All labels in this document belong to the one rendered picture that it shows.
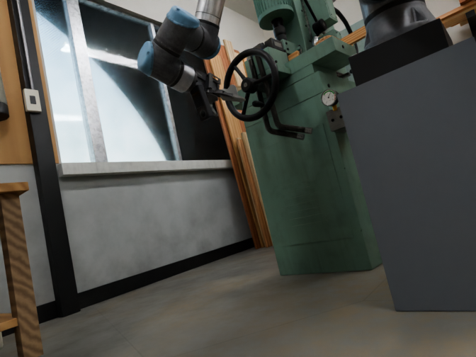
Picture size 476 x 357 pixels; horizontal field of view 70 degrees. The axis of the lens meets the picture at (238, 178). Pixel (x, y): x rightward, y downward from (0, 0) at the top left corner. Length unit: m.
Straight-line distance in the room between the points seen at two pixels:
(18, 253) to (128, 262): 1.38
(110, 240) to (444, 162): 1.96
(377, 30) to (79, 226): 1.88
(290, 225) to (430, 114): 0.86
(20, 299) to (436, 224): 1.03
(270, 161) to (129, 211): 1.22
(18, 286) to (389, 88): 1.04
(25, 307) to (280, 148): 1.08
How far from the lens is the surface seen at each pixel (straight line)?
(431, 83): 0.87
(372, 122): 0.89
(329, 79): 1.52
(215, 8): 1.21
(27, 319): 1.09
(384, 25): 1.00
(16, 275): 1.08
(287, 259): 1.58
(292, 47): 1.78
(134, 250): 2.43
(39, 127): 2.26
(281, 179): 1.53
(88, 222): 2.30
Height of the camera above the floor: 0.30
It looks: 6 degrees up
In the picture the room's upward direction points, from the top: 13 degrees counter-clockwise
